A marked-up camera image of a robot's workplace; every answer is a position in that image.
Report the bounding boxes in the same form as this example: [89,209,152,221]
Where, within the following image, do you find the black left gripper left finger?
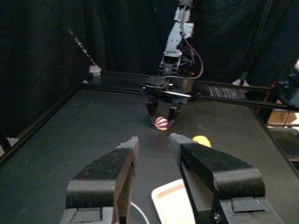
[60,136,140,224]

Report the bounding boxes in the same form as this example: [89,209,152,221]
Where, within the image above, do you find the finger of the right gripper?
[166,103,183,123]
[145,99,160,123]

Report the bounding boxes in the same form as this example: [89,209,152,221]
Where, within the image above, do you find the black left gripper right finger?
[168,132,286,224]

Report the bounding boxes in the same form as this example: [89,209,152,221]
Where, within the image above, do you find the red striped toy onion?
[153,115,171,131]

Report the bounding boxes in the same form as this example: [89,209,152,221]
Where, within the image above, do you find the pink plate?
[149,178,196,224]

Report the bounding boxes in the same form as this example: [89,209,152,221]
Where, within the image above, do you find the yellow toy food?
[191,135,212,148]

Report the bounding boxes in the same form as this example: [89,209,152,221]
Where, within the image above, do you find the cardboard box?
[267,108,299,127]

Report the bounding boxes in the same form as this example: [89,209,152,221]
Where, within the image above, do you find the black frame rail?
[79,70,299,112]

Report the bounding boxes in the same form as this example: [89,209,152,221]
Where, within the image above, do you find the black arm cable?
[179,17,204,81]

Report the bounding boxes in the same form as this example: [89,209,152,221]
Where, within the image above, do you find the white cable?
[129,201,151,224]

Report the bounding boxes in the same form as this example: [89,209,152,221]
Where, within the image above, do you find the black aluminium frame post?
[238,0,275,86]

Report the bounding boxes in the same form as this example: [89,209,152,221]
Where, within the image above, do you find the black diagonal frame strut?
[45,0,103,77]

